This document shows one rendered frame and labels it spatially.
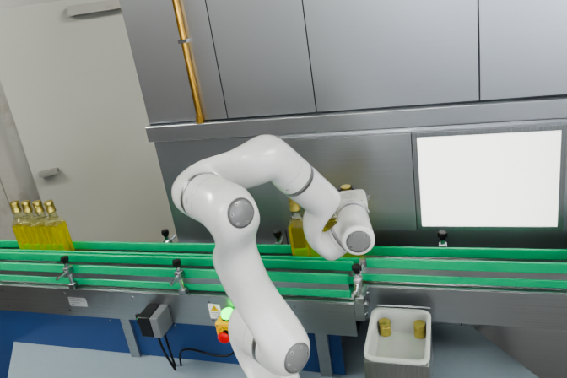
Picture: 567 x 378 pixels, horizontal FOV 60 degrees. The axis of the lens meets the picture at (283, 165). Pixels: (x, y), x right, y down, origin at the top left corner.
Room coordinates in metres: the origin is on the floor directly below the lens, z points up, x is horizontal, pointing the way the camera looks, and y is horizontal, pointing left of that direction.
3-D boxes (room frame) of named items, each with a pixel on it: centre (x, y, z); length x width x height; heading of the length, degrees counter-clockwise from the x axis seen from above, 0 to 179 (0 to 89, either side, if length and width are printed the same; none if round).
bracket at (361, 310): (1.30, -0.18, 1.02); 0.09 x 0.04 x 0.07; 160
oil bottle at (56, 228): (1.80, 0.92, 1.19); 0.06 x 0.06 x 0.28; 70
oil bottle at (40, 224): (1.82, 0.97, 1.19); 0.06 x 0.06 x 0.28; 70
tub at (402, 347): (1.15, -0.25, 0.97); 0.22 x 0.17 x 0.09; 160
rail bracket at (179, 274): (1.44, 0.41, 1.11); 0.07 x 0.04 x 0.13; 160
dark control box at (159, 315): (1.45, 0.52, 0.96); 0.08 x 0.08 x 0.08; 70
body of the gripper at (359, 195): (1.29, -0.17, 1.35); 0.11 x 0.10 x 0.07; 176
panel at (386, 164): (1.48, -0.39, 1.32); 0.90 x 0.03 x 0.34; 70
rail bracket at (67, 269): (1.59, 0.84, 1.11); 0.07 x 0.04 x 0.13; 160
